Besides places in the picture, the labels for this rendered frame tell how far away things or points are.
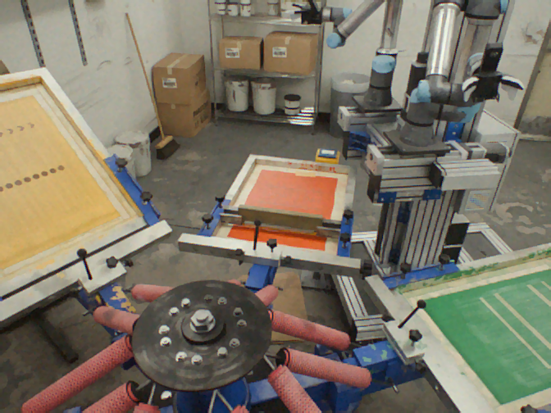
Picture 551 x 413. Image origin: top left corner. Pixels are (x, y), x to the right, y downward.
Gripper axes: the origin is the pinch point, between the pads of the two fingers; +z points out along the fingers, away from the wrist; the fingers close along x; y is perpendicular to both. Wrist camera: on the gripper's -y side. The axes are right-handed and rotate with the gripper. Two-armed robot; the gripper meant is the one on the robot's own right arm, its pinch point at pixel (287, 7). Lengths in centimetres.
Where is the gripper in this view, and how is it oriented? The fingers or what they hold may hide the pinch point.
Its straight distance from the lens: 252.8
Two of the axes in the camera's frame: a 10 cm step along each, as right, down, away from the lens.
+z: -9.5, -1.8, 2.4
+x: 3.0, -6.3, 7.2
